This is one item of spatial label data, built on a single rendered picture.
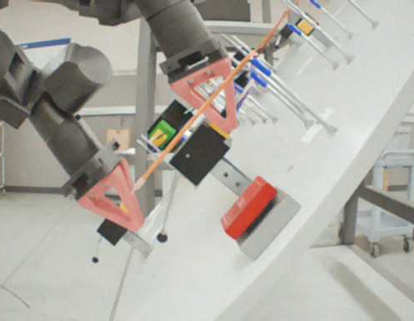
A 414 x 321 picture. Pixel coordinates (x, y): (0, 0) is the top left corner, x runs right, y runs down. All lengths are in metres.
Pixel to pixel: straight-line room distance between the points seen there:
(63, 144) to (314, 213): 0.33
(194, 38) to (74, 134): 0.17
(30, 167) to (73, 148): 7.81
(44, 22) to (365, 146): 8.21
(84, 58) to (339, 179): 0.32
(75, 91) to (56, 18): 7.89
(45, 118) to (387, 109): 0.40
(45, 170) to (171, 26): 7.83
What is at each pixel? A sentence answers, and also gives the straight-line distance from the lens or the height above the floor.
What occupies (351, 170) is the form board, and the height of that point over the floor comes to 1.14.
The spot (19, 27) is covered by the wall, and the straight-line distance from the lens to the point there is 8.66.
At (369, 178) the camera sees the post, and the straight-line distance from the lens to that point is 1.49.
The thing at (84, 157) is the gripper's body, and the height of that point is 1.13.
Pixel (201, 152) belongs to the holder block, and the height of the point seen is 1.13.
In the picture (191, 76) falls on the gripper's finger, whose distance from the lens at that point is 0.59.
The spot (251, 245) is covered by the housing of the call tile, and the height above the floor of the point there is 1.08.
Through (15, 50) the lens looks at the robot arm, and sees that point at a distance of 0.64.
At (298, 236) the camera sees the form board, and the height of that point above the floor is 1.09.
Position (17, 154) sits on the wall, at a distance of 8.50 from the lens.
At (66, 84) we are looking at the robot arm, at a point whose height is 1.21.
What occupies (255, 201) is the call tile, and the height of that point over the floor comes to 1.11.
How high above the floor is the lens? 1.18
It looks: 5 degrees down
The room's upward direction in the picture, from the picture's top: straight up
